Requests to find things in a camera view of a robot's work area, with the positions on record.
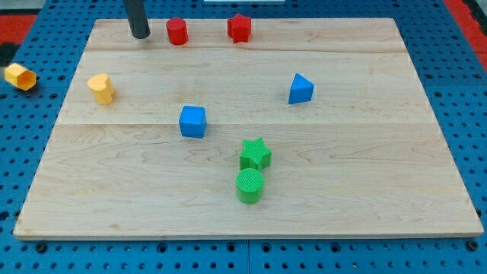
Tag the green star block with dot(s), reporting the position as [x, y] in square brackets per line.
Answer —
[255, 154]

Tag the red cylinder block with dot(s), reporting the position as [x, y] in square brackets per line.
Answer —
[177, 31]

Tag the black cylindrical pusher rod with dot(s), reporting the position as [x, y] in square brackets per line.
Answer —
[137, 18]

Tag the blue triangle block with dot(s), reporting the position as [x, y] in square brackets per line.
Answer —
[301, 90]

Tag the blue cube block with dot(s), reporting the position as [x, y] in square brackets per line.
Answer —
[192, 122]

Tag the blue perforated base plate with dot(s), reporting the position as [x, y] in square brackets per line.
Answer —
[448, 65]

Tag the yellow heart block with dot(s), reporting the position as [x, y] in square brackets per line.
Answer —
[101, 88]

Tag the wooden board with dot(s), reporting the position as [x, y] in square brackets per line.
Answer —
[314, 128]

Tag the yellow hexagon block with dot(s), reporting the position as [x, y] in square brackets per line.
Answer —
[20, 77]

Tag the green cylinder block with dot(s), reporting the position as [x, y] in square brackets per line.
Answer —
[250, 184]

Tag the red star block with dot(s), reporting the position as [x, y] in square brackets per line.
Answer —
[239, 28]

